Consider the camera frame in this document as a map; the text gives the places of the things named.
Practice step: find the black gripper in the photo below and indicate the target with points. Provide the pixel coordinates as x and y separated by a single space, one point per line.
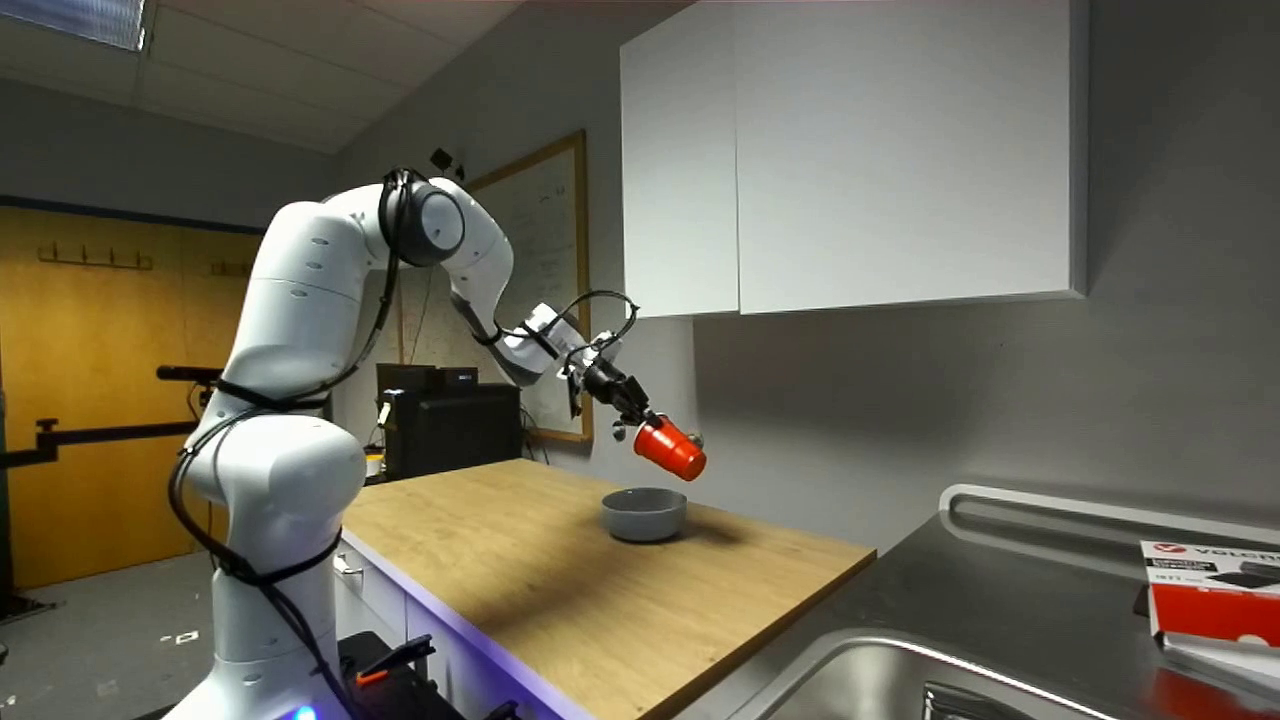
600 382

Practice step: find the red plastic cup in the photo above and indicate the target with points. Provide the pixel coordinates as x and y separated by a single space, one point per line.
671 448

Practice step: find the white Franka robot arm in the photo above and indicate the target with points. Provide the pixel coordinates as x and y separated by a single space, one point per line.
293 465

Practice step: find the black equipment beside robot base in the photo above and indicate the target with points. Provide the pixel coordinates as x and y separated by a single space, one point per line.
384 674

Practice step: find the gray bowl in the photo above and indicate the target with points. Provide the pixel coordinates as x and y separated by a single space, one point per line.
647 517

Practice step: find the black box-shaped device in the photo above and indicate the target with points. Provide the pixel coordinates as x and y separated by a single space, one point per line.
444 429

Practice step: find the stainless steel sink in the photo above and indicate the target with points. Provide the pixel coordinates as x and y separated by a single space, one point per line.
904 683

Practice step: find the yellow wooden door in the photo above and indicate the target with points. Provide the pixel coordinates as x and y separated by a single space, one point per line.
81 402

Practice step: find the red and white box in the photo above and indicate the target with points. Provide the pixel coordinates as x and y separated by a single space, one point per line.
1214 608

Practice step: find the ceiling light panel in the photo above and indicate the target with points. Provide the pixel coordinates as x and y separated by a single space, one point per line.
81 19

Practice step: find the white wall cabinet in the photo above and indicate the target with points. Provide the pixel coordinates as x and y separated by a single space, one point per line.
852 153

